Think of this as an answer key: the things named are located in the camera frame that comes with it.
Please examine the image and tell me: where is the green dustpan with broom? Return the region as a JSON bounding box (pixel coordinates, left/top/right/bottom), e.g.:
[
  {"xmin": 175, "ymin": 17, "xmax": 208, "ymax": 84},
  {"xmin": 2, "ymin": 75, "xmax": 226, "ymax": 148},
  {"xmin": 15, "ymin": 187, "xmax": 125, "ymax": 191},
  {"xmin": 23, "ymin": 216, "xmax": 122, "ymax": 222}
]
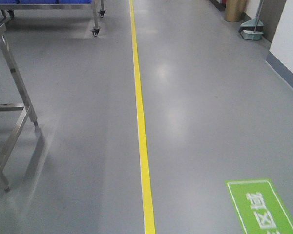
[{"xmin": 238, "ymin": 0, "xmax": 264, "ymax": 41}]

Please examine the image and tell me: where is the beige cylinder post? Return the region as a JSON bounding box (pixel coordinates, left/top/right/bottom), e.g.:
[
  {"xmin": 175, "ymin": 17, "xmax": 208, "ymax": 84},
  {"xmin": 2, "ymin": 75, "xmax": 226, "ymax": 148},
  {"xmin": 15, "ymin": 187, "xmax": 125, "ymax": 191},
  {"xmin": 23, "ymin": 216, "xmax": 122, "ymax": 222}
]
[{"xmin": 224, "ymin": 0, "xmax": 247, "ymax": 22}]

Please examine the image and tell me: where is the wheeled steel cart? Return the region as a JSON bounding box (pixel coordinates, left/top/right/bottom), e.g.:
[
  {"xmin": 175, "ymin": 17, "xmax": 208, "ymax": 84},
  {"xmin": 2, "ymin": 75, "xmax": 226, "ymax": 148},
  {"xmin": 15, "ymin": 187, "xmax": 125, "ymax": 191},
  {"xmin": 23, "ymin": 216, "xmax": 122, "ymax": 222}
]
[{"xmin": 0, "ymin": 0, "xmax": 106, "ymax": 37}]

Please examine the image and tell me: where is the stainless steel table frame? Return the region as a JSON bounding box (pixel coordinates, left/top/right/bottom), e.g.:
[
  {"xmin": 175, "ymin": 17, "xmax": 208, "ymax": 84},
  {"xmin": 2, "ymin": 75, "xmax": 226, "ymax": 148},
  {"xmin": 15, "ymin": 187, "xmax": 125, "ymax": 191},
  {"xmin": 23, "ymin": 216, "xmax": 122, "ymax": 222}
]
[{"xmin": 0, "ymin": 22, "xmax": 39, "ymax": 192}]

